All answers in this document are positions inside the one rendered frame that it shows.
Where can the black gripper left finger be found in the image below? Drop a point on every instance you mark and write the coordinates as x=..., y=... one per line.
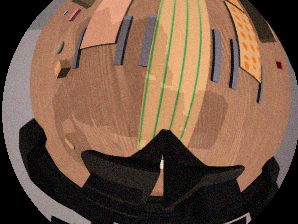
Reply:
x=140, y=170

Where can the red cylinder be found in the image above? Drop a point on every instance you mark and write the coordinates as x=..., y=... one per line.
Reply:
x=279, y=65

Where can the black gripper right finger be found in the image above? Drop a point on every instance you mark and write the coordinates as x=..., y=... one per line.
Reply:
x=184, y=173

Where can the small pink cube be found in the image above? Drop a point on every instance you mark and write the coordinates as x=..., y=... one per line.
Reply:
x=75, y=13

